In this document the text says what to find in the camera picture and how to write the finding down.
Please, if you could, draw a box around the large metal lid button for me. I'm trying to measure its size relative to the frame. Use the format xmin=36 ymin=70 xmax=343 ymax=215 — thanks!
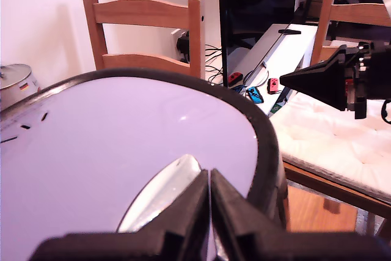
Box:
xmin=117 ymin=153 xmax=202 ymax=234

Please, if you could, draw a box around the black Philips rice cooker body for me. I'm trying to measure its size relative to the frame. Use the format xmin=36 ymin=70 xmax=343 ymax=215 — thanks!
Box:
xmin=268 ymin=178 xmax=290 ymax=231

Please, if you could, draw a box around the white low cabinet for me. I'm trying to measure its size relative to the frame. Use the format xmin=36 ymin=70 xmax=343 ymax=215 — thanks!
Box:
xmin=225 ymin=23 xmax=319 ymax=118

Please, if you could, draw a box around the red game controller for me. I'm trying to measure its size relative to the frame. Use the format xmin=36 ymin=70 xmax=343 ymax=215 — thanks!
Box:
xmin=228 ymin=72 xmax=244 ymax=87
xmin=267 ymin=77 xmax=280 ymax=95

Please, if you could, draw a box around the white quilted seat cushion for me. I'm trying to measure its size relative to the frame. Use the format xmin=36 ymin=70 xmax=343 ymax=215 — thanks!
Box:
xmin=268 ymin=91 xmax=391 ymax=204

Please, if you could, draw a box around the wooden chair with cushion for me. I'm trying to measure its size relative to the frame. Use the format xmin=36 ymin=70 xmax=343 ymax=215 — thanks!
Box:
xmin=282 ymin=0 xmax=391 ymax=237

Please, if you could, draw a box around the black power adapter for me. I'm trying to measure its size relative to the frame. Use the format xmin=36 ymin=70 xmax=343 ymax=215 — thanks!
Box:
xmin=176 ymin=35 xmax=191 ymax=56

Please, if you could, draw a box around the metal tin with flag label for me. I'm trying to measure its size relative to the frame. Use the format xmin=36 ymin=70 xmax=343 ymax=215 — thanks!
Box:
xmin=0 ymin=64 xmax=42 ymax=112

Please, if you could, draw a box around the black looped cable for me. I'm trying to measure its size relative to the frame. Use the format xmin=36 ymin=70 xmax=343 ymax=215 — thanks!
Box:
xmin=381 ymin=98 xmax=391 ymax=125

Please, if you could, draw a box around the black power cable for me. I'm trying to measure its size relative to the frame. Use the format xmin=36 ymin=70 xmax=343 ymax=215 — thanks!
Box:
xmin=205 ymin=65 xmax=225 ymax=85
xmin=204 ymin=43 xmax=224 ymax=60

